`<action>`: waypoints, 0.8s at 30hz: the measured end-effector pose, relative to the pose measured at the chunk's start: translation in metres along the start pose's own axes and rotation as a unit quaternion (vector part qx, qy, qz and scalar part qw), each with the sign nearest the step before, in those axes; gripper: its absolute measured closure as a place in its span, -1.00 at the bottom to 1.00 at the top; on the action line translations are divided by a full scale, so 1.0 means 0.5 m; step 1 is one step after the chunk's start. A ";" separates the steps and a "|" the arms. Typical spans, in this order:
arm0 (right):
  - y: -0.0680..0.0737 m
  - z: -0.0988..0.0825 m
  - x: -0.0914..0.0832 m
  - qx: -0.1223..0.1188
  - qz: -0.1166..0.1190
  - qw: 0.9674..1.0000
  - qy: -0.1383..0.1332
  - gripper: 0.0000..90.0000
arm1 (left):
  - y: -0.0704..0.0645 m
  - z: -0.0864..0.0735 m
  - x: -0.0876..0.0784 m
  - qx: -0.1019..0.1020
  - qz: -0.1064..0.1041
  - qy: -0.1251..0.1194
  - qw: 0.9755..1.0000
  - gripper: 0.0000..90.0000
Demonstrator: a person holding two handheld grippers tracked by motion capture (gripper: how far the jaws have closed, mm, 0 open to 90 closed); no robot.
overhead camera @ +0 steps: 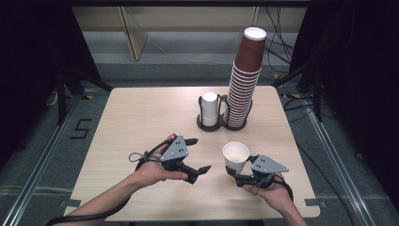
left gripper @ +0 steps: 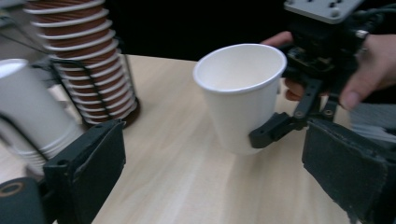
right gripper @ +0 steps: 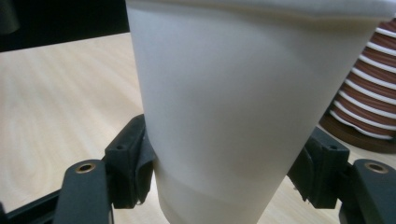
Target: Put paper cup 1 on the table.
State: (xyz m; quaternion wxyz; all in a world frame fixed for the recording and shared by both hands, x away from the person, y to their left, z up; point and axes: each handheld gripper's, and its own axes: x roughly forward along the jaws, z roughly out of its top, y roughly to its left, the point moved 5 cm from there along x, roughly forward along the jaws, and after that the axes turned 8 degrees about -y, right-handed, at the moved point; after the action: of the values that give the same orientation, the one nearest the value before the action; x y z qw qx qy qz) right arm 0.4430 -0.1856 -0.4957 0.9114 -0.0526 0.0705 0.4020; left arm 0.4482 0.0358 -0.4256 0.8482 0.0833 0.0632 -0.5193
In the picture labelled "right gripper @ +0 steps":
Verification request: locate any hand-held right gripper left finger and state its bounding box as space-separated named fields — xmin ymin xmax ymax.
xmin=104 ymin=113 xmax=157 ymax=210

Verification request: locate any white paper cup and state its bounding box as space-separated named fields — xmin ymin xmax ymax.
xmin=124 ymin=0 xmax=396 ymax=224

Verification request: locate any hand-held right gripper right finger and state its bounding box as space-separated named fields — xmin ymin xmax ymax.
xmin=286 ymin=125 xmax=352 ymax=210

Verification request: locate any stack of brown cups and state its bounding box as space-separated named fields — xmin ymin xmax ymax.
xmin=328 ymin=18 xmax=396 ymax=141

